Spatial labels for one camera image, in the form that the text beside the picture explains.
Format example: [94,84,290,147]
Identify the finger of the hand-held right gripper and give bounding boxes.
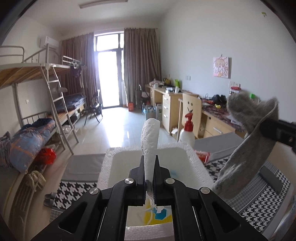
[255,118,296,151]

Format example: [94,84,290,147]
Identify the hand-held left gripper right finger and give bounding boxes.
[152,155,266,241]

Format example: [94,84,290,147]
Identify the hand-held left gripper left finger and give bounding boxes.
[30,156,147,241]

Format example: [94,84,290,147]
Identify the white foam box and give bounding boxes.
[97,141,214,241]

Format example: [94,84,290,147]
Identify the white paper towel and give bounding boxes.
[140,118,161,208]

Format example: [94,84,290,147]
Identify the grey sock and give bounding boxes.
[212,91,279,200]

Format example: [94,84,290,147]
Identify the black phone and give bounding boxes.
[259,166,283,194]

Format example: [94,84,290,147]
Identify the red snack packet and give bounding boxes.
[194,149,211,163]

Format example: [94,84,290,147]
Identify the white pump bottle red cap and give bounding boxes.
[179,113,195,147]

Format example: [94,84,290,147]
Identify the wooden desk with patterned cover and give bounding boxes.
[201,102,248,139]

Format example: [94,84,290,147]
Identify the wooden desk with drawers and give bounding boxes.
[145,84,199,134]

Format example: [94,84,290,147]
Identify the wooden chair with smiley face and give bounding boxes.
[178,93,202,139]

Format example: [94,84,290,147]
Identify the black folding chair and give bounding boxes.
[84,90,103,126]

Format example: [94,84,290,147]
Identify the red plastic bag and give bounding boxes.
[35,148,56,165]

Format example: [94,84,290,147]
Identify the beige cloth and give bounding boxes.
[25,170,47,192]

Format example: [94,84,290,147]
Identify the dark blue bedding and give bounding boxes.
[63,95,86,112]

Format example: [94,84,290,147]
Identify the glass balcony door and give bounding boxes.
[94,32,126,108]

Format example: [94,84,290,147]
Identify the brown curtain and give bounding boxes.
[61,32,99,109]
[124,28,162,108]

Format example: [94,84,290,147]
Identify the blue orange patterned quilt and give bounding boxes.
[0,118,56,173]

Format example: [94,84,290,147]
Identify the dark hanging clothes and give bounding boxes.
[70,65,84,88]

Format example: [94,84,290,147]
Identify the small metal bunk bed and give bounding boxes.
[62,56,88,123]

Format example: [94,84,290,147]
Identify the large metal bunk bed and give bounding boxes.
[0,45,80,174]

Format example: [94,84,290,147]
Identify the white air conditioner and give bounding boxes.
[39,35,59,49]

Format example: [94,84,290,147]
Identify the ceiling tube light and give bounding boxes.
[80,0,128,9]

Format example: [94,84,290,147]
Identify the pink cartoon wall picture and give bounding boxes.
[213,56,231,78]

